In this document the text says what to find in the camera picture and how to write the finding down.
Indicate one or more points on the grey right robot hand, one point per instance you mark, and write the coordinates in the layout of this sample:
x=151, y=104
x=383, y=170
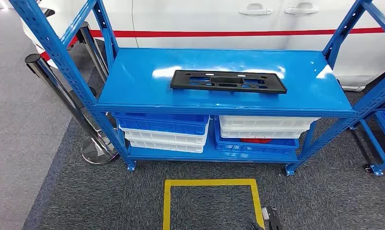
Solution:
x=255, y=224

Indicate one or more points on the black plastic plate bracket part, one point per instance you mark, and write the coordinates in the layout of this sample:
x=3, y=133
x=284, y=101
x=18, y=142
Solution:
x=179, y=83

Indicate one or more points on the blue metal shelf rack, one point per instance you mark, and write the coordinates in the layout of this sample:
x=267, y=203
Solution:
x=135, y=82

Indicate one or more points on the red item in crate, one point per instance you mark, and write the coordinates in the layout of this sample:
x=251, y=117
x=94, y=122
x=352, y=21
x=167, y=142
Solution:
x=255, y=140

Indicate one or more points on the white plastic crate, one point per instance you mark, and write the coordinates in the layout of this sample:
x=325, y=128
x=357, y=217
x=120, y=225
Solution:
x=268, y=122
x=262, y=134
x=166, y=146
x=163, y=138

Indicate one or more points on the blue wheeled metal rack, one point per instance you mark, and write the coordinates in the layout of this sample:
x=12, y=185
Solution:
x=375, y=149

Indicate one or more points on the long red barrier belt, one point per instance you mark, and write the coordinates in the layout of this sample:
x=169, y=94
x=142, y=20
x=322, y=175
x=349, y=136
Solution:
x=211, y=33

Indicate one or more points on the white car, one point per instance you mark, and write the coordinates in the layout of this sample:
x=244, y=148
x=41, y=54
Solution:
x=211, y=16

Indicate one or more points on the short red barrier belt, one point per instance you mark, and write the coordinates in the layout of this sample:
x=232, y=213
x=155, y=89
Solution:
x=46, y=55

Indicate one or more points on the chrome stanchion post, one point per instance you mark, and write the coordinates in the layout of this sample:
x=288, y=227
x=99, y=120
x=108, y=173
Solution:
x=33, y=60
x=92, y=47

